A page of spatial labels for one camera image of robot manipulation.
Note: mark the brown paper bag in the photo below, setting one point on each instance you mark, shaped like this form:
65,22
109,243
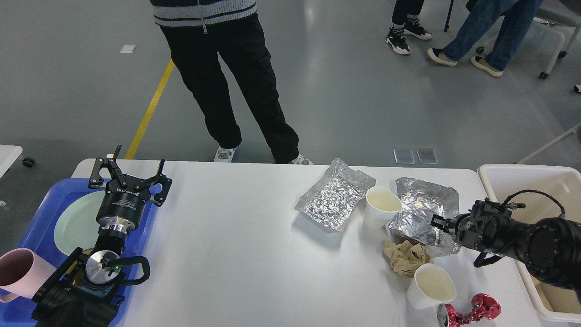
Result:
541,293

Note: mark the small white side table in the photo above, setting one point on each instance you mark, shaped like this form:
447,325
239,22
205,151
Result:
9,154

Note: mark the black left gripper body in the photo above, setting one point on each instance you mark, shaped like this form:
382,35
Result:
122,208

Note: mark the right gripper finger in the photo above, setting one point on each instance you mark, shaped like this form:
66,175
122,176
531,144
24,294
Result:
447,225

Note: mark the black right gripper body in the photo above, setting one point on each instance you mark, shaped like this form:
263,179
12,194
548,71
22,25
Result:
463,232

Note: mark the person in black trousers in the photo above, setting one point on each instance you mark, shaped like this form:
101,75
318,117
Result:
200,34

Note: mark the beige plastic bin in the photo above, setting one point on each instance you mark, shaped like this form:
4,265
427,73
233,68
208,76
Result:
538,186

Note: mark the red candy wrapper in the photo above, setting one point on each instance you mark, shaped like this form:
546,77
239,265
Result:
484,307

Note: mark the pink mug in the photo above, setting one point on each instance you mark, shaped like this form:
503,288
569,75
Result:
22,273

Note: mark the white paper cup upper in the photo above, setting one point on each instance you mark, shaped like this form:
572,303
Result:
381,207

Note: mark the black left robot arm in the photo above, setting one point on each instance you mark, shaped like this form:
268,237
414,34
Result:
84,290

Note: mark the mint green plate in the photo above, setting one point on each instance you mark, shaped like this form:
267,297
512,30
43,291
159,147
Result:
77,225

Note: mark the white paper cup lower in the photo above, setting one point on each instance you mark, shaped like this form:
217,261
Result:
431,285

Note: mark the white paper cup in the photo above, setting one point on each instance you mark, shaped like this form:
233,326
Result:
381,207
431,285

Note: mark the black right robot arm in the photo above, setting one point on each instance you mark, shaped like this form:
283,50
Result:
550,249

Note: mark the foil sheet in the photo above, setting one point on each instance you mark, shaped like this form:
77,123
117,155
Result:
420,201
331,200

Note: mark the crumpled brown napkin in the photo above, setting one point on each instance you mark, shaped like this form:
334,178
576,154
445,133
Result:
405,258

